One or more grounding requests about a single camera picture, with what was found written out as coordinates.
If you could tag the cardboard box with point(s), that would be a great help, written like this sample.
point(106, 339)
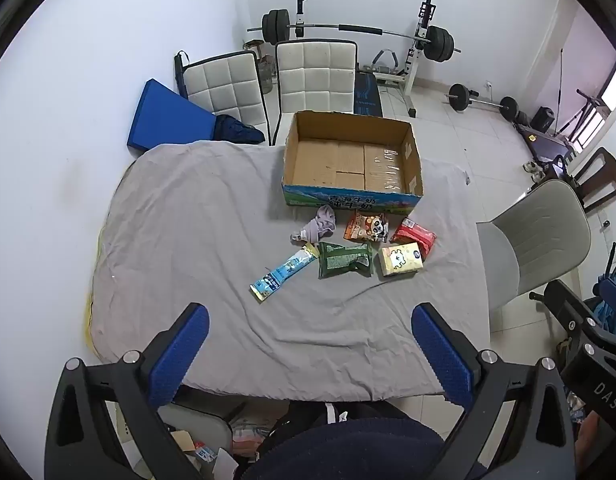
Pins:
point(338, 160)

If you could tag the yellow tissue pack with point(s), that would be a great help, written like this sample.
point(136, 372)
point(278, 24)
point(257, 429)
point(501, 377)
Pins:
point(398, 260)

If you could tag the pair of light shoes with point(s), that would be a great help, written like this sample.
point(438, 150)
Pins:
point(534, 170)

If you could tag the black tripod stand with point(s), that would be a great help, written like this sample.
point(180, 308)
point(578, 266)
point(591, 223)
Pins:
point(583, 100)

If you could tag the long barbell with black plates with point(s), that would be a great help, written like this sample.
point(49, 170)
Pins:
point(278, 25)

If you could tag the brown wooden chair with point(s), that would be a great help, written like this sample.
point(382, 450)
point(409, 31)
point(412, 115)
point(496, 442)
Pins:
point(595, 180)

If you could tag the white bench press rack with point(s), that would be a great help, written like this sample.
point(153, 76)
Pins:
point(419, 60)

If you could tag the grey shell chair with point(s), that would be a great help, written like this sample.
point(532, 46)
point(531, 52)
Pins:
point(538, 235)

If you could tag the person's dark blue clothing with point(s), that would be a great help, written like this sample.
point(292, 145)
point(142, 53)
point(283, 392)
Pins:
point(363, 445)

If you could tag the blue foam mat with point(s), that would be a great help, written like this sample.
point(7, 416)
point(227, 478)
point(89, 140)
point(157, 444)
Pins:
point(163, 115)

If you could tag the red snack packet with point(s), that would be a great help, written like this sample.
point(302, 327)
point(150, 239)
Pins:
point(413, 235)

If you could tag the black blue bench pad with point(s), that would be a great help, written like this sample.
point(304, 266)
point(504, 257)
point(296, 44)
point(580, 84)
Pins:
point(367, 92)

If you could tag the green snack packet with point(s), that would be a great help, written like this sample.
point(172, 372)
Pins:
point(343, 260)

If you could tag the glass jar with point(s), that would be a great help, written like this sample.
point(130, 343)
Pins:
point(265, 77)

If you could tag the white padded chair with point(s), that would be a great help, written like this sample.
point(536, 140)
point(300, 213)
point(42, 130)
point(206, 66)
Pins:
point(313, 80)
point(223, 85)

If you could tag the orange panda snack packet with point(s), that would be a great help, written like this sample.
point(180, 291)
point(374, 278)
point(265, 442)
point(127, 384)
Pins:
point(363, 227)

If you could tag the black speaker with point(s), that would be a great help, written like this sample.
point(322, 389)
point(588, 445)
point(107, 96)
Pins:
point(541, 118)

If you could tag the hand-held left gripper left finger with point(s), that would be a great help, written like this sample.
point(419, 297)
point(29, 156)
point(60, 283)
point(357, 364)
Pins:
point(180, 355)

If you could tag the long blue white packet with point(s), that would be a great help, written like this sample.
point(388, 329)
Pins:
point(283, 272)

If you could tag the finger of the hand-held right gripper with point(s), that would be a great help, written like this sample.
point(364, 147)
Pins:
point(613, 292)
point(568, 305)

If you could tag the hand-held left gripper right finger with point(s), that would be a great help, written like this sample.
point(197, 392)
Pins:
point(440, 355)

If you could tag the dark blue bag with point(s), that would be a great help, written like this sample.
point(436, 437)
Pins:
point(238, 130)

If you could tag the short barbell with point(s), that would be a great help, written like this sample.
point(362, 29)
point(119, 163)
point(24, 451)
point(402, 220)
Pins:
point(458, 96)

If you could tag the window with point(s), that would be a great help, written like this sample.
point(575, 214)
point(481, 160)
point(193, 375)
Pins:
point(615, 85)

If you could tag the grey sock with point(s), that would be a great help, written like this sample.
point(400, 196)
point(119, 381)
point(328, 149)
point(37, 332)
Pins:
point(320, 225)

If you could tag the grey table cloth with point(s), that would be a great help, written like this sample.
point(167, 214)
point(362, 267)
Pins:
point(188, 235)

